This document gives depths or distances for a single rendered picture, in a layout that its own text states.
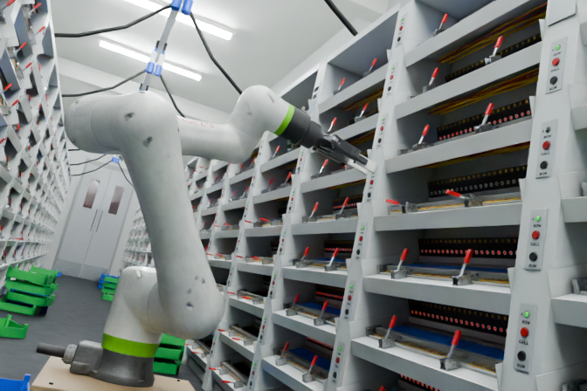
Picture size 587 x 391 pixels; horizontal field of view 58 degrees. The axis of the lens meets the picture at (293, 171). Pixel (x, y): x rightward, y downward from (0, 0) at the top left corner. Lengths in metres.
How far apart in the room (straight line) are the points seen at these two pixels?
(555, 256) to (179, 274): 0.72
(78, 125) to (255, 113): 0.46
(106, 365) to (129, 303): 0.14
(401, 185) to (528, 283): 0.71
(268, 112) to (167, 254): 0.50
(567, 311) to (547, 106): 0.43
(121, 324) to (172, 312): 0.16
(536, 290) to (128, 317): 0.84
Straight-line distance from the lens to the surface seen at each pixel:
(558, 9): 1.34
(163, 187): 1.03
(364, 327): 1.67
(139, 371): 1.27
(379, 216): 1.69
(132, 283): 1.24
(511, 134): 1.30
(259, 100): 1.37
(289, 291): 2.31
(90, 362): 1.29
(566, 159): 1.16
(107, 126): 1.05
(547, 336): 1.10
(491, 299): 1.21
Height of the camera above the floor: 0.59
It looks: 13 degrees up
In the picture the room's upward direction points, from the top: 13 degrees clockwise
